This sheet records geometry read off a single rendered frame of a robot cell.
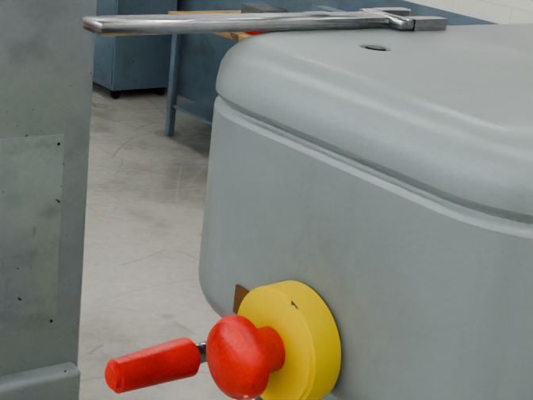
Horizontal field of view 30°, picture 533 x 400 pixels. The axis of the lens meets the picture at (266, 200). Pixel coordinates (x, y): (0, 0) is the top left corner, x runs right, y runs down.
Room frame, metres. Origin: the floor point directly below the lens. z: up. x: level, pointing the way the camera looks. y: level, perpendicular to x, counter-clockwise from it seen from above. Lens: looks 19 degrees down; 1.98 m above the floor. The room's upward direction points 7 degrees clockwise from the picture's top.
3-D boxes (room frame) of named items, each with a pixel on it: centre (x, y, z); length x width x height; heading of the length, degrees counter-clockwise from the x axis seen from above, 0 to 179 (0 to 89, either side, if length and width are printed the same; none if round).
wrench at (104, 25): (0.57, 0.00, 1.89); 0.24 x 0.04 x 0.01; 131
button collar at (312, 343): (0.43, -0.02, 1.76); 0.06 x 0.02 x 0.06; 41
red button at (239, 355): (0.42, 0.00, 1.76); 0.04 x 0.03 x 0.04; 41
